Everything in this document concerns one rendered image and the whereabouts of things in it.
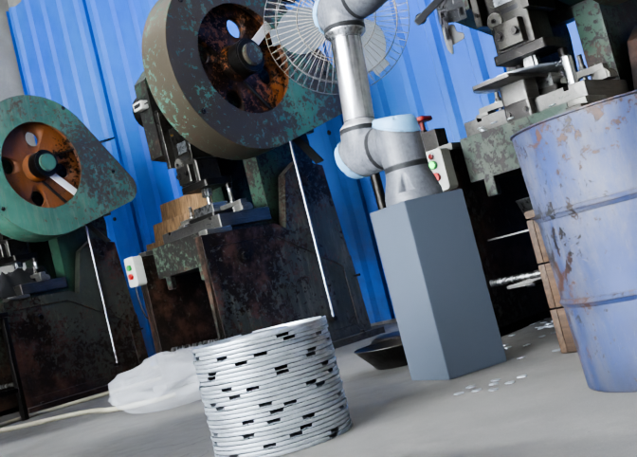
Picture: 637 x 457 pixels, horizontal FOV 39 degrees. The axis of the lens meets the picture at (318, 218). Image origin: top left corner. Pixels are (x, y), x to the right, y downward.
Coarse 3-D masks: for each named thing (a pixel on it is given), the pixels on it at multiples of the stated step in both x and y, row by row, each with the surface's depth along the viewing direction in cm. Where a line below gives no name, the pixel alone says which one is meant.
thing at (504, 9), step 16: (496, 0) 293; (512, 0) 289; (496, 16) 292; (512, 16) 290; (528, 16) 286; (544, 16) 293; (496, 32) 291; (512, 32) 286; (528, 32) 287; (544, 32) 290; (496, 48) 295; (512, 48) 291
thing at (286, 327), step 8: (304, 320) 199; (312, 320) 180; (320, 320) 183; (264, 328) 203; (272, 328) 191; (280, 328) 185; (288, 328) 176; (296, 328) 177; (240, 336) 201; (248, 336) 183; (256, 336) 174; (264, 336) 174; (208, 344) 196; (216, 344) 195; (224, 344) 175; (232, 344) 174; (192, 352) 183; (200, 352) 180
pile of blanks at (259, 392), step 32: (224, 352) 188; (256, 352) 174; (288, 352) 175; (320, 352) 180; (224, 384) 183; (256, 384) 173; (288, 384) 174; (320, 384) 179; (224, 416) 177; (256, 416) 173; (288, 416) 173; (320, 416) 176; (224, 448) 177; (256, 448) 173; (288, 448) 176
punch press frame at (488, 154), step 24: (576, 0) 299; (552, 24) 333; (576, 24) 302; (600, 24) 297; (624, 24) 307; (600, 48) 298; (624, 48) 303; (624, 72) 298; (528, 120) 273; (480, 144) 285; (504, 144) 279; (480, 168) 286; (504, 168) 280
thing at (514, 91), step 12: (516, 72) 272; (480, 84) 276; (492, 84) 277; (504, 84) 282; (516, 84) 281; (528, 84) 280; (504, 96) 284; (516, 96) 282; (528, 96) 279; (504, 108) 285; (516, 108) 282; (528, 108) 279
